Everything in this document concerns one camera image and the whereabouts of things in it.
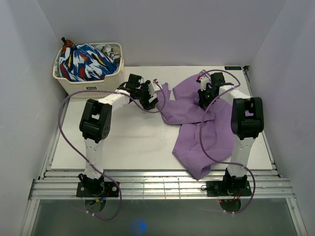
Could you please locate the orange black garment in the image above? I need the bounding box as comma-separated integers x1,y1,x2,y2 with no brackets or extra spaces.
61,37,75,54

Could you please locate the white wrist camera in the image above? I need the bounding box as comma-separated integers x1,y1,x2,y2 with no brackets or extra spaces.
196,75,211,91
148,80,161,96

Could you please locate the white grey garment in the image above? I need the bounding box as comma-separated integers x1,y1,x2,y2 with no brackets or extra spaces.
95,44,121,66

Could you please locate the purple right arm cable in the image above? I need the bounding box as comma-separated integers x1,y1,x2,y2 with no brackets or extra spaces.
198,69,258,215

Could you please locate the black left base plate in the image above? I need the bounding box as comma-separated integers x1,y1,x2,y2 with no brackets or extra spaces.
76,181,120,198

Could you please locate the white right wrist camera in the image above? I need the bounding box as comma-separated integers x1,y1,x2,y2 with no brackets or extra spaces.
196,75,211,91

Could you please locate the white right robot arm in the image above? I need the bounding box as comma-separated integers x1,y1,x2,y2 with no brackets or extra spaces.
196,69,264,200

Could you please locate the blue table label sticker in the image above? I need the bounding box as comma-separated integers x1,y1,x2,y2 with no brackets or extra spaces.
224,66,242,70

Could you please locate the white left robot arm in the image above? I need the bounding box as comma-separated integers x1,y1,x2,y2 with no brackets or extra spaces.
76,74,159,197

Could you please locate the aluminium rail frame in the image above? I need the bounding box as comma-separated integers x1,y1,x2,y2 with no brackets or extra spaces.
19,65,308,236

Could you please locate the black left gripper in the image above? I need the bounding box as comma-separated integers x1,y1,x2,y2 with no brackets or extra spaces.
135,81,158,111

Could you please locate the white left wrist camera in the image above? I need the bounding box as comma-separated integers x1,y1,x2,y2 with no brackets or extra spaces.
148,80,161,96

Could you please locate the blue white patterned garment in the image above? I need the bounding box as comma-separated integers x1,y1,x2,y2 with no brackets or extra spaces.
58,44,119,82

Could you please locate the cream plastic laundry basket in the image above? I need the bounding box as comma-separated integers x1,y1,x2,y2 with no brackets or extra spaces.
53,40,124,98

